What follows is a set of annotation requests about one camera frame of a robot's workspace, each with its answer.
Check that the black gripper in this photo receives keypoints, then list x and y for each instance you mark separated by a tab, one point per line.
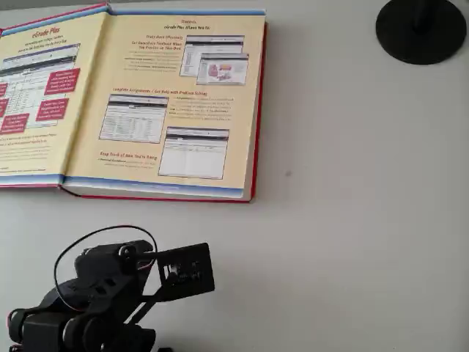
129	252

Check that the red anatomy textbook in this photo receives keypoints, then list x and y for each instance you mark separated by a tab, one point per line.
165	110

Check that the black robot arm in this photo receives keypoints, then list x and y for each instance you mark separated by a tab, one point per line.
55	326

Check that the black round stand base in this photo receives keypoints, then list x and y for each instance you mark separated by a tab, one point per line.
417	40

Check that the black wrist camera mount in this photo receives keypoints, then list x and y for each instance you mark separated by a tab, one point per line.
194	271

